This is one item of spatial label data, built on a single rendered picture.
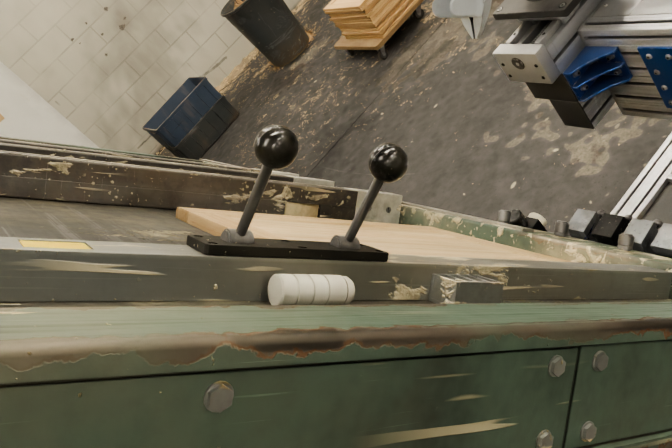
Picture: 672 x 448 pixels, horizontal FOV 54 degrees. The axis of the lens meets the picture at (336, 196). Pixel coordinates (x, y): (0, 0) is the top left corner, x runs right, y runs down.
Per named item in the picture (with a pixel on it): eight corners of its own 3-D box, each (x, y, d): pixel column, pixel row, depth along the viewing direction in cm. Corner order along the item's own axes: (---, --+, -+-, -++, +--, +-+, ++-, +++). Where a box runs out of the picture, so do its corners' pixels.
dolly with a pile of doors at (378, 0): (436, 8, 444) (403, -41, 425) (387, 62, 434) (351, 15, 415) (386, 12, 496) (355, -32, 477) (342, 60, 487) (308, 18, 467)
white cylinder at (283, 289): (279, 311, 57) (354, 310, 61) (284, 277, 56) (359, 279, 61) (264, 302, 59) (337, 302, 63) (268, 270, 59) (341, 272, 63)
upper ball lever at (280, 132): (258, 264, 60) (312, 143, 54) (219, 263, 58) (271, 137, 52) (245, 237, 63) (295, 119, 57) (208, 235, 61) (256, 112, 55)
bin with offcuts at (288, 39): (325, 31, 555) (276, -31, 524) (285, 74, 545) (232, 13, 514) (299, 32, 599) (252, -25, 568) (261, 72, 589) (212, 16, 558)
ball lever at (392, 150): (363, 267, 67) (422, 159, 61) (332, 266, 65) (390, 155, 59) (348, 243, 70) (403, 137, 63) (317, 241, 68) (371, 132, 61)
